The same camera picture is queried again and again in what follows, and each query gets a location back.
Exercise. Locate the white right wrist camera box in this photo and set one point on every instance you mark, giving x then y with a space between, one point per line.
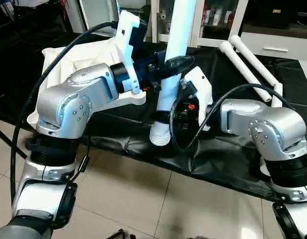
201 92

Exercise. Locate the black work mat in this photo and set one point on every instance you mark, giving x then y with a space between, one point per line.
218 164

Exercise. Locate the black metal bench leg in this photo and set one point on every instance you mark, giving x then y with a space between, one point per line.
9 142

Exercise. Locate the white drawer unit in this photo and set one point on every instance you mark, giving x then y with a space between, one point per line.
278 47

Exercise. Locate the black equipment case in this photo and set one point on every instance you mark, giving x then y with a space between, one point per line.
270 14

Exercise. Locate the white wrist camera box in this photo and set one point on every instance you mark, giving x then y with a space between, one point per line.
201 92
127 45

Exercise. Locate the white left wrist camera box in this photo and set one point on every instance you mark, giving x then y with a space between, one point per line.
127 45

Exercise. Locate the white glass door cabinet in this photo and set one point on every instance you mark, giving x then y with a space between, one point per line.
213 22

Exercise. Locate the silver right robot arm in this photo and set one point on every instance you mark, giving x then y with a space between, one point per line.
263 124

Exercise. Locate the white plastic table top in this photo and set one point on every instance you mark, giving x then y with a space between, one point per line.
83 55

